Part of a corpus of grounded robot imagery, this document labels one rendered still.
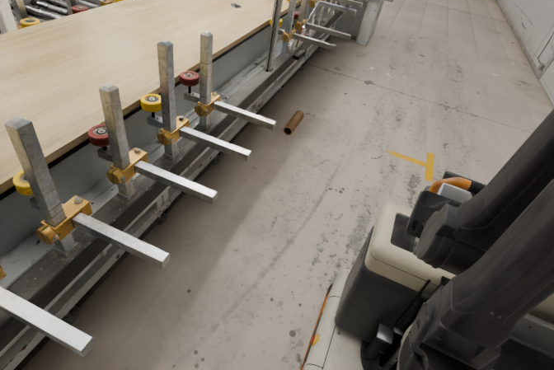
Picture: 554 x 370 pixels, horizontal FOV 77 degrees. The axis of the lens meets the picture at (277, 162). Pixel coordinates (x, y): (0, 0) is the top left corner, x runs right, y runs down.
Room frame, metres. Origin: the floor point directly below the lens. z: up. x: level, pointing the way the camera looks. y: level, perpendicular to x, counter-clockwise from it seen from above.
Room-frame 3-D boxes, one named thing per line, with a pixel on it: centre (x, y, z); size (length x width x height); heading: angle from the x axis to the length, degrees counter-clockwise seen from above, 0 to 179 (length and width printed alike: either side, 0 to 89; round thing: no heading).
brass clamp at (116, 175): (0.81, 0.47, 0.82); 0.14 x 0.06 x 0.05; 165
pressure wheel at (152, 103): (1.09, 0.50, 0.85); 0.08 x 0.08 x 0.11
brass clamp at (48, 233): (0.57, 0.54, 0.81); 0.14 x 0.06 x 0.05; 165
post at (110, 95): (0.79, 0.48, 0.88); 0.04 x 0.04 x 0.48; 75
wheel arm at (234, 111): (1.28, 0.25, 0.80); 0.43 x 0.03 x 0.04; 75
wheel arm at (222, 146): (1.04, 0.31, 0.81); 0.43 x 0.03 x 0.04; 75
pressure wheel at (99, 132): (0.85, 0.57, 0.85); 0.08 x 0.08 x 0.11
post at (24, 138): (0.55, 0.54, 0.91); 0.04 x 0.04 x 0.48; 75
